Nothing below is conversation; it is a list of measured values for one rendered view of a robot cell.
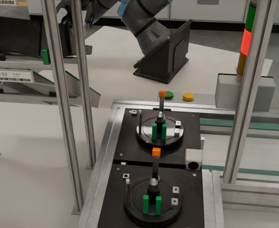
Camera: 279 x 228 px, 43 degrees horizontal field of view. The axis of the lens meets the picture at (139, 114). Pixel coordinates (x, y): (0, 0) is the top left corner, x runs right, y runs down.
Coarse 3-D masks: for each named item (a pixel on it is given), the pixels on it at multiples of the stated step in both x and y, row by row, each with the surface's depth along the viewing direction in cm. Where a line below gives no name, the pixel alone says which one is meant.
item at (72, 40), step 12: (0, 24) 74; (12, 24) 74; (24, 24) 73; (36, 24) 72; (60, 24) 80; (0, 36) 75; (12, 36) 74; (24, 36) 74; (36, 36) 73; (60, 36) 80; (72, 36) 86; (0, 48) 75; (12, 48) 75; (24, 48) 74; (36, 48) 73; (72, 48) 88
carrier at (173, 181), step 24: (120, 168) 95; (144, 168) 95; (168, 168) 95; (120, 192) 88; (144, 192) 86; (168, 192) 86; (192, 192) 88; (120, 216) 83; (144, 216) 80; (168, 216) 80; (192, 216) 83
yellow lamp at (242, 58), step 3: (240, 54) 75; (243, 54) 74; (240, 57) 75; (243, 57) 74; (240, 60) 75; (243, 60) 74; (240, 63) 76; (243, 63) 75; (237, 66) 77; (240, 66) 76; (243, 66) 75; (237, 69) 77; (240, 69) 76; (243, 69) 75; (237, 72) 77; (240, 72) 76; (240, 75) 77
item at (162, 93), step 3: (159, 90) 107; (162, 90) 107; (159, 93) 106; (162, 93) 106; (165, 93) 106; (159, 96) 106; (162, 96) 106; (159, 99) 105; (162, 99) 104; (159, 102) 107; (162, 102) 107; (159, 105) 107; (162, 105) 107; (159, 108) 107; (162, 108) 107; (159, 111) 108; (162, 111) 107
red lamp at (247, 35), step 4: (244, 32) 72; (248, 32) 71; (244, 36) 72; (248, 36) 71; (244, 40) 72; (248, 40) 71; (244, 44) 73; (248, 44) 72; (244, 48) 73; (244, 52) 73
